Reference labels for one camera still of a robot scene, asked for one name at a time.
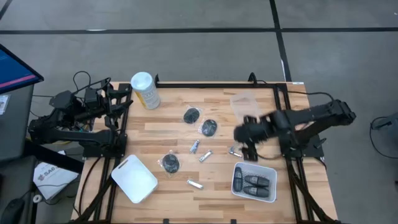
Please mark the small white card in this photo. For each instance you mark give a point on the small white card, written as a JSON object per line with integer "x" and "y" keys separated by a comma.
{"x": 3, "y": 104}

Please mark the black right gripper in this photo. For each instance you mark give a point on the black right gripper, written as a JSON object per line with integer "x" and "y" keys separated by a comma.
{"x": 258, "y": 129}

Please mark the black oval compact in wrapper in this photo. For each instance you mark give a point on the black oval compact in wrapper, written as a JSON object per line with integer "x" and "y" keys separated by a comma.
{"x": 191, "y": 115}
{"x": 209, "y": 127}
{"x": 170, "y": 163}

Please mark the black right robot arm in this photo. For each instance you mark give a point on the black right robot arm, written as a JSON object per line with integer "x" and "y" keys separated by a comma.
{"x": 311, "y": 113}

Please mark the clear plastic zip bag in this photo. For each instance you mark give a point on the clear plastic zip bag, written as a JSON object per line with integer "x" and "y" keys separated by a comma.
{"x": 244, "y": 104}

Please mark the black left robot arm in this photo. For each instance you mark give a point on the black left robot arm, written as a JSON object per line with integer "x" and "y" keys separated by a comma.
{"x": 77, "y": 137}

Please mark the white wipes canister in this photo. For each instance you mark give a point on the white wipes canister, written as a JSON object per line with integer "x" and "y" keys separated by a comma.
{"x": 146, "y": 90}

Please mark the silver nail clipper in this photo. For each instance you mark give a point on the silver nail clipper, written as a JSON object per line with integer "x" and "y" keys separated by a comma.
{"x": 195, "y": 147}
{"x": 234, "y": 153}
{"x": 195, "y": 184}
{"x": 205, "y": 156}

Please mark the computer monitor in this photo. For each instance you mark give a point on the computer monitor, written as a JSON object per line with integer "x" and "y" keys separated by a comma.
{"x": 12, "y": 71}

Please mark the small white tape roll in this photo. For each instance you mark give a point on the small white tape roll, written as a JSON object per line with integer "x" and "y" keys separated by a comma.
{"x": 37, "y": 198}

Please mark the black aluminium table frame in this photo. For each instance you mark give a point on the black aluminium table frame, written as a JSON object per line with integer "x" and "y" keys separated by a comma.
{"x": 202, "y": 85}

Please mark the black computer mouse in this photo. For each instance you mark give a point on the black computer mouse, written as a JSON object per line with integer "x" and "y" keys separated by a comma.
{"x": 12, "y": 211}

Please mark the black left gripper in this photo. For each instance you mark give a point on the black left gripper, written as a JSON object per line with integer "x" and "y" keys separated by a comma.
{"x": 94, "y": 109}

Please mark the black travel deodorant bottle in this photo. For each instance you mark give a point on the black travel deodorant bottle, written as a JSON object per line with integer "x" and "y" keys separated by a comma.
{"x": 255, "y": 191}
{"x": 256, "y": 180}
{"x": 237, "y": 180}

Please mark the white plastic lid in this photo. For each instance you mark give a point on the white plastic lid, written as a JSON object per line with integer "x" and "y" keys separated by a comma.
{"x": 133, "y": 179}

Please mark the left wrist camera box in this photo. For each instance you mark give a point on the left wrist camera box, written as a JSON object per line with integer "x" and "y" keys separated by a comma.
{"x": 91, "y": 96}

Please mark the white printed paper sheet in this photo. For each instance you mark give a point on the white printed paper sheet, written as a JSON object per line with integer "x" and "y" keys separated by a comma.
{"x": 53, "y": 180}

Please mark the dark grey side desk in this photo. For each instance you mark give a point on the dark grey side desk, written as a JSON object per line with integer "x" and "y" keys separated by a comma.
{"x": 15, "y": 124}

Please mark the white plastic basket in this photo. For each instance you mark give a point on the white plastic basket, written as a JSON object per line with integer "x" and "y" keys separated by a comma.
{"x": 253, "y": 168}

